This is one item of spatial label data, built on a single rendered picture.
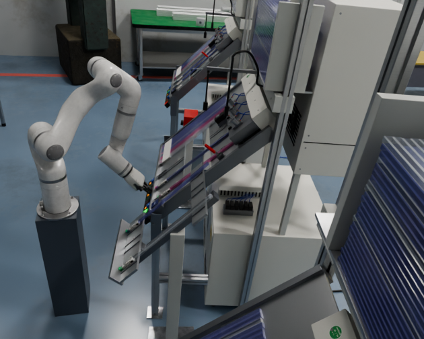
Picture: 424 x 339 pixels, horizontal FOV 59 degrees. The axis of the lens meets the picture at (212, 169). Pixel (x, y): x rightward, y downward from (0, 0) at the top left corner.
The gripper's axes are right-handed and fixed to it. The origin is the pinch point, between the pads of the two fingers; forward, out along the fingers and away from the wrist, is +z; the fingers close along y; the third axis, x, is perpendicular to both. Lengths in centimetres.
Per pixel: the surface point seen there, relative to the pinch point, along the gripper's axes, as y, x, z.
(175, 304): 48, -10, 34
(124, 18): -435, -62, -56
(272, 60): 23, 91, -21
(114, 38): -343, -67, -50
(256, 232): 25, 36, 42
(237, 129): 14, 61, -4
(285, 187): -23, 50, 64
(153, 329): 35, -46, 54
